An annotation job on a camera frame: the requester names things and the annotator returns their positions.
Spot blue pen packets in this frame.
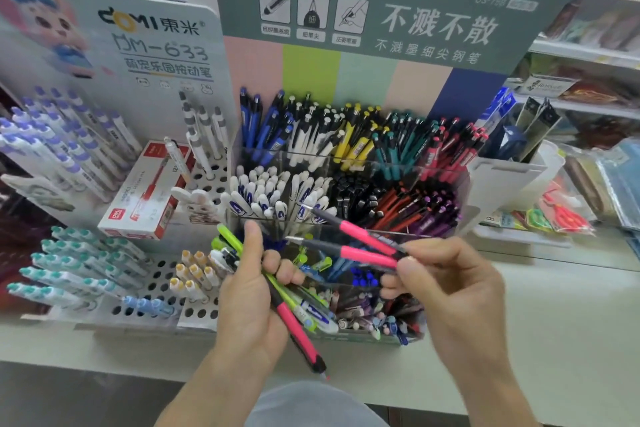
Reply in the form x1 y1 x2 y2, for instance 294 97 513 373
474 86 519 160

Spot white round container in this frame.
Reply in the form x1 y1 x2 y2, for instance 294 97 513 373
515 140 567 212

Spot pink and black pen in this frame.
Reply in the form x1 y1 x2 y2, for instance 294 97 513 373
264 273 331 382

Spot white cardboard holder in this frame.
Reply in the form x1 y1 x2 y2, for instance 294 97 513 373
459 155 549 236

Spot red and white pen box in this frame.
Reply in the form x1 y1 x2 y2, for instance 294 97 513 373
97 140 196 242

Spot white rabbit pen topper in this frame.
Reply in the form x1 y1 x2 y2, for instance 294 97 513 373
170 186 224 227

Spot rows of teal cap pens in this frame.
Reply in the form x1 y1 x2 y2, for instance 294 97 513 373
6 225 149 313

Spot grey cap white pen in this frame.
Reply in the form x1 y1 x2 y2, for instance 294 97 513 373
212 106 231 153
196 105 221 160
179 91 199 143
186 128 216 180

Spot person's left hand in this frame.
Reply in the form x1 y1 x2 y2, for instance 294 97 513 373
214 220 307 371

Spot bunch of orange pens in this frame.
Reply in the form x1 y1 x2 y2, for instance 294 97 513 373
372 181 427 233

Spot white blue-print click pen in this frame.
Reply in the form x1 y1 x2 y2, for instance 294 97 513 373
209 249 342 335

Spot bunch of purple pens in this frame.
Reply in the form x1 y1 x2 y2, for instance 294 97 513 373
404 188 462 238

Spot row of red pens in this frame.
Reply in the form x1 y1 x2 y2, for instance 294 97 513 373
419 116 490 183

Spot person's right forearm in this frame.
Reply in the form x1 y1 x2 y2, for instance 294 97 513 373
441 348 542 427

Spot dark pen packets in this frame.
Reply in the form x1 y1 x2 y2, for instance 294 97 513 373
514 96 564 163

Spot row of blue click pens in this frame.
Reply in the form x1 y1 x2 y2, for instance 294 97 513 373
238 87 296 168

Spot clear plastic bags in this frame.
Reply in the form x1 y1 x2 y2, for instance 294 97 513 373
564 135 640 233

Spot person's grey clothing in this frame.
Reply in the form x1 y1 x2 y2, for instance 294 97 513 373
244 380 392 427

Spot pink grip grey pen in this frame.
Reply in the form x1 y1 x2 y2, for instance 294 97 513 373
285 236 402 271
304 205 410 258

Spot clear acrylic pen organiser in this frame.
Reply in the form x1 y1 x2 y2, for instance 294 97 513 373
227 140 474 345

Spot row of teal pens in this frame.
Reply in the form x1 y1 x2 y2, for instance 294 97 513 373
372 111 429 180

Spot white cartoon pen display stand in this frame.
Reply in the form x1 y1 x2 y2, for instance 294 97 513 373
0 0 239 333

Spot group of beige cap pens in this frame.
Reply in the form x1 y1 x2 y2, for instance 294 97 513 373
168 249 221 304

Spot green scissors packet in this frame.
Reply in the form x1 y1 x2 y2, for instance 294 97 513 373
514 206 557 233

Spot row of white black pens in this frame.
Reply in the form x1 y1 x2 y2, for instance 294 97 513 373
287 93 347 173

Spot bunch of white blue-print pens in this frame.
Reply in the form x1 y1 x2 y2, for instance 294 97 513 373
220 165 339 238

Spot green pastel display card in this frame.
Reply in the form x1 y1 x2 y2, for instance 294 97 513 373
210 0 577 123

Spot pale blue capped pen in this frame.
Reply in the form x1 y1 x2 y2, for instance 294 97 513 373
122 295 177 319

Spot person's left forearm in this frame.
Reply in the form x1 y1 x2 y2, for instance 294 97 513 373
155 347 282 427

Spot person's right hand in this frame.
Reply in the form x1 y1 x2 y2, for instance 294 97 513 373
380 237 509 378

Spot white store shelf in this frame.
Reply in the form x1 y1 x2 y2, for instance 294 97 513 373
504 0 640 121

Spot bunch of black pens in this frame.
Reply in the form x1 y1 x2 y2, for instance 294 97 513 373
329 172 386 223

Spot plain white pen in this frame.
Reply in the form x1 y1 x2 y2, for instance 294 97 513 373
163 137 194 185

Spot rows of lavender cap pens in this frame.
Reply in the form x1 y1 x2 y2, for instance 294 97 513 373
0 86 144 203

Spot pink scissors packet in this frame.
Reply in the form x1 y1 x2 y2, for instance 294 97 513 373
539 180 597 236

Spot pile of mixed colour pens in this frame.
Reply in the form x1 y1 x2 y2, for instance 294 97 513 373
299 284 427 347

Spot row of yellow pens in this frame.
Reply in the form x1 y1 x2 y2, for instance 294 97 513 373
332 102 384 170

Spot bunch of blue green-clip pens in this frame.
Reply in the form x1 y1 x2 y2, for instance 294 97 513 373
294 248 383 291

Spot lime green pen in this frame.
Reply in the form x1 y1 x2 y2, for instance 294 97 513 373
216 224 321 333

